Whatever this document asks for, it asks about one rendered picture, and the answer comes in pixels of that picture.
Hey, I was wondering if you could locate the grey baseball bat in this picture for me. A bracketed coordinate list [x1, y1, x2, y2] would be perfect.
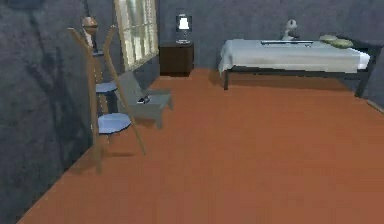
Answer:
[260, 40, 314, 46]

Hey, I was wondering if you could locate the window with pale frame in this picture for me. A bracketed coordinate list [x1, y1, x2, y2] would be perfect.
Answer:
[114, 0, 160, 72]

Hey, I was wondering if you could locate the bed with white sheet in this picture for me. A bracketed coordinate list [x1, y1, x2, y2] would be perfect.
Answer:
[218, 34, 383, 98]

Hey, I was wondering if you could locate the grey chair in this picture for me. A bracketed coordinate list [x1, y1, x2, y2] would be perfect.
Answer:
[114, 70, 175, 130]

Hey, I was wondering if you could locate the wooden shelf with blue trays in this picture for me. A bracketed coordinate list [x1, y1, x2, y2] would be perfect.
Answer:
[67, 25, 148, 175]

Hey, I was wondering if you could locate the dark brown chest of drawers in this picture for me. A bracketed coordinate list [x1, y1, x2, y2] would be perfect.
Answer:
[158, 42, 195, 78]

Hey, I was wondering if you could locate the green pillow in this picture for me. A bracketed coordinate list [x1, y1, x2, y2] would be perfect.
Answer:
[330, 38, 354, 50]
[319, 34, 338, 44]

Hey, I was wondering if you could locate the brown round ball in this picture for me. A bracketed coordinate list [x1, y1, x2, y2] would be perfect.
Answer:
[81, 16, 99, 34]

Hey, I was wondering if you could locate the white table lamp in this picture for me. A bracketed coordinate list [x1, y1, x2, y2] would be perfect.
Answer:
[175, 13, 193, 45]

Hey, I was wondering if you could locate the white desk lamp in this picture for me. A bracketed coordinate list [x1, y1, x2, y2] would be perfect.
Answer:
[281, 18, 300, 42]

